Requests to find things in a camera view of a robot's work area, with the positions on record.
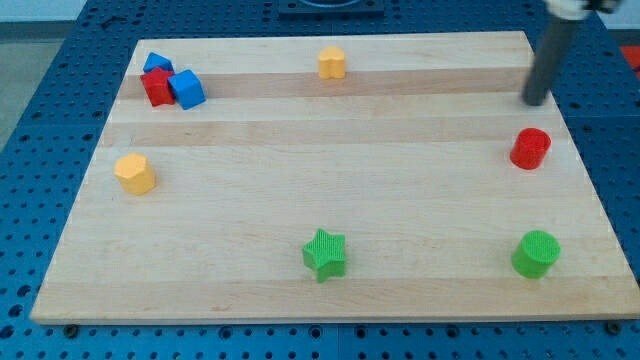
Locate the red star block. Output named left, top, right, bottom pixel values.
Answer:
left=140, top=67, right=175, bottom=107

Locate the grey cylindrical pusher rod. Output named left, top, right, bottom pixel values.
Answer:
left=521, top=15, right=581, bottom=106

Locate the green cylinder block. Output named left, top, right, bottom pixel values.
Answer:
left=511, top=230, right=561, bottom=279

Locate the red cylinder block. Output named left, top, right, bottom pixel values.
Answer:
left=509, top=128, right=552, bottom=170

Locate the yellow heart block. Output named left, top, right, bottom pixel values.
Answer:
left=317, top=46, right=346, bottom=79

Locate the wooden board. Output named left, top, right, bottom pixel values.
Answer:
left=31, top=31, right=639, bottom=325

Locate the blue cube block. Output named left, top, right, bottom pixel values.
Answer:
left=168, top=70, right=206, bottom=110

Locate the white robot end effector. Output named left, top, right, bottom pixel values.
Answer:
left=544, top=0, right=623, bottom=20

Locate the green star block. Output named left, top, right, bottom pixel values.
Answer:
left=302, top=228, right=346, bottom=283

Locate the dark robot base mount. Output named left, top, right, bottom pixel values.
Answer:
left=278, top=0, right=386, bottom=19

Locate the yellow hexagon block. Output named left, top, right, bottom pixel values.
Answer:
left=114, top=153, right=156, bottom=195

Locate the blue pentagon block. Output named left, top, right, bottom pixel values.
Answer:
left=143, top=52, right=173, bottom=73

